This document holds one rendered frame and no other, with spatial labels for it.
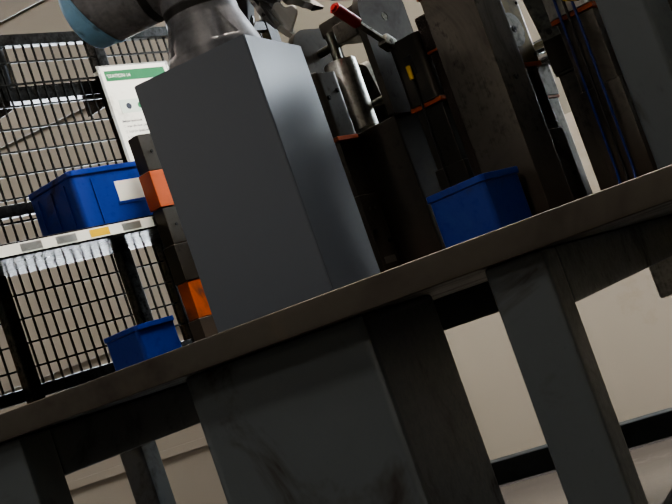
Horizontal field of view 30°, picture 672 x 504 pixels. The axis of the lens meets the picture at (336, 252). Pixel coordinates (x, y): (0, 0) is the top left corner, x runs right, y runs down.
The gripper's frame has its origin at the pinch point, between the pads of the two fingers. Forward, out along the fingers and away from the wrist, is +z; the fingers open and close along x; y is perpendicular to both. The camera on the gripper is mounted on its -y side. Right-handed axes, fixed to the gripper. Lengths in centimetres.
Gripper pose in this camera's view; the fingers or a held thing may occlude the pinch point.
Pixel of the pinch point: (312, 28)
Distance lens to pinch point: 247.3
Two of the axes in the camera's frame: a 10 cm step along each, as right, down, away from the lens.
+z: 8.4, 5.2, 1.4
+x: 2.3, -5.9, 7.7
